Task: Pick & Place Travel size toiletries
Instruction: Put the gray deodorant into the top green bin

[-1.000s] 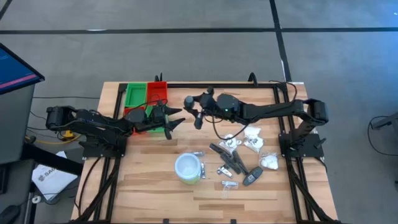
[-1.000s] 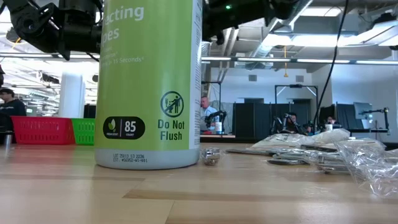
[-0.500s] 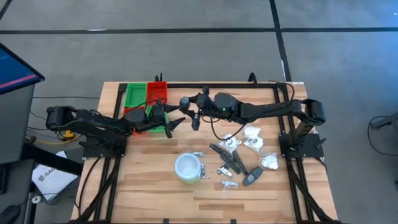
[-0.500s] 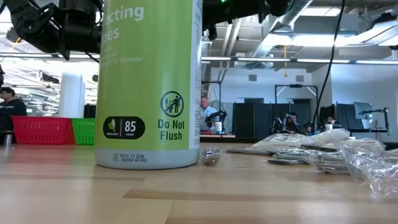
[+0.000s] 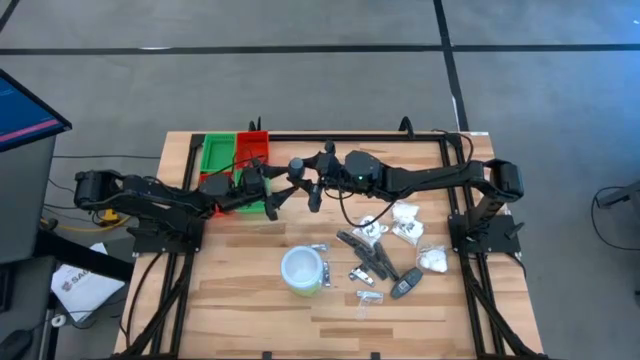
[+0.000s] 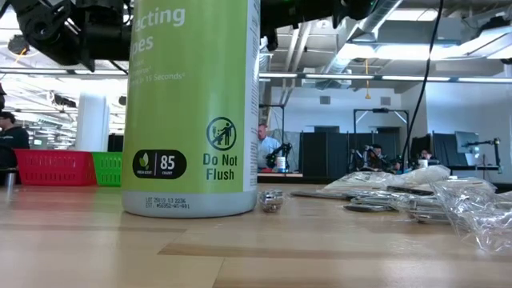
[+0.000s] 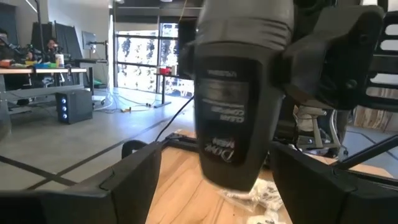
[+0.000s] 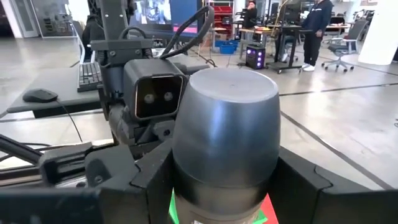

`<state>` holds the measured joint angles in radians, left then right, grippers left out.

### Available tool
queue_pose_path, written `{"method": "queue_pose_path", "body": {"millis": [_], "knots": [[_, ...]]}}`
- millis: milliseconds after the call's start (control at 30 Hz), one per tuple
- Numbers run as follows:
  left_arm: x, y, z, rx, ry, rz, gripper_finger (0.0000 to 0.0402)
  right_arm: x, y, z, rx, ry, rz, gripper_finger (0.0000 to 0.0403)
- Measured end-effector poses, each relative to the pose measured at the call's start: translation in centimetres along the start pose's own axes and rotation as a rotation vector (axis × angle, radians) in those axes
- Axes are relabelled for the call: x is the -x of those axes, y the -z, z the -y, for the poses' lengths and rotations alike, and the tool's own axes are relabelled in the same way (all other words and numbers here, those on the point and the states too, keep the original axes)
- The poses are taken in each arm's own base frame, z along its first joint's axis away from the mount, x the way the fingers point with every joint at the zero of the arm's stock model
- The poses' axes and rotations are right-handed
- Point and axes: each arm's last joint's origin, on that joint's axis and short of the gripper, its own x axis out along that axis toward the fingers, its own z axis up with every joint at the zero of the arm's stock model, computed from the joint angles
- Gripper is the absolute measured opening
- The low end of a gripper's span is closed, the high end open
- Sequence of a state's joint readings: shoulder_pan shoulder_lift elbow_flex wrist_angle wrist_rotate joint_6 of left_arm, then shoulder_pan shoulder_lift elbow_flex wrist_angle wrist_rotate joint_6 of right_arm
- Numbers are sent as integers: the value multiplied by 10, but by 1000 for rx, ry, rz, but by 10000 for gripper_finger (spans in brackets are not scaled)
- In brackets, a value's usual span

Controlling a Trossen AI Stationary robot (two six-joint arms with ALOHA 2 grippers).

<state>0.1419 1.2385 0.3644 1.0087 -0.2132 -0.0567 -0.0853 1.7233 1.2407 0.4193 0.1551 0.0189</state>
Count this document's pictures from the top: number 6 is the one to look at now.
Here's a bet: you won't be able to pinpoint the green plastic slotted basket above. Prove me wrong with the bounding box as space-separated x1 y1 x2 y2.
91 151 123 188

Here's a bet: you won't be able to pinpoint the grey background monitor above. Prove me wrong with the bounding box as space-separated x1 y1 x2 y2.
454 130 481 167

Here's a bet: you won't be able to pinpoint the long ceiling light strip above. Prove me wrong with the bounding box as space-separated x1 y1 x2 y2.
259 73 512 84

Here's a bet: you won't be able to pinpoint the metal nail clipper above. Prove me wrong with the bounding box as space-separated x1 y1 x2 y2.
342 203 396 214

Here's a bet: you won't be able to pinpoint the white cotton vanity pack bag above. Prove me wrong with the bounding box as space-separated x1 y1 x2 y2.
322 170 405 192
394 165 452 188

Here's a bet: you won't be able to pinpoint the black background gantry frame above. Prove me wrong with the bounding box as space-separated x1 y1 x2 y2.
352 107 410 169
259 104 286 161

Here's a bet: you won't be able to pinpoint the crumpled clear plastic bag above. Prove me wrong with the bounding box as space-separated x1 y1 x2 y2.
430 178 512 254

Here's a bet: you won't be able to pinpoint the silver spiral ceiling duct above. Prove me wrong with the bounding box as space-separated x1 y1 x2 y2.
319 0 405 77

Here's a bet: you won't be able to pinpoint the clear-wrapped small metal item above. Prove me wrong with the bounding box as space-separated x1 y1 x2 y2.
258 189 286 214

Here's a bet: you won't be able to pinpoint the yellow hanging cord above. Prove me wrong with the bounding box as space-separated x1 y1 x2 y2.
362 58 372 101

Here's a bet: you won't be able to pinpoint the white round column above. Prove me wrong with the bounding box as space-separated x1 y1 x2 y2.
75 92 110 152

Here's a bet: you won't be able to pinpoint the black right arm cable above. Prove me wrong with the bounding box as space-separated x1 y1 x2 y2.
399 0 445 171

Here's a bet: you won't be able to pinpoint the green disinfecting wipes canister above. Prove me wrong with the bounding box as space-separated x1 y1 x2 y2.
121 0 262 219

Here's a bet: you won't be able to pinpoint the clear packet with metal tool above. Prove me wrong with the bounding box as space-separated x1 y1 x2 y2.
406 198 452 225

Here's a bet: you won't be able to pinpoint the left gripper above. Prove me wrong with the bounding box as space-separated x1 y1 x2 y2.
78 0 133 73

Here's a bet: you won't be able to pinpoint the dark grey razor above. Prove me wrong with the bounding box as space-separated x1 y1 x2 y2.
290 190 354 201

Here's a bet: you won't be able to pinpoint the black partition panels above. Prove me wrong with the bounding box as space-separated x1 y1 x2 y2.
299 131 401 180

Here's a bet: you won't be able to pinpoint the red plastic slotted basket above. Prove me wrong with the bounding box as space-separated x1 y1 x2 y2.
14 148 98 187

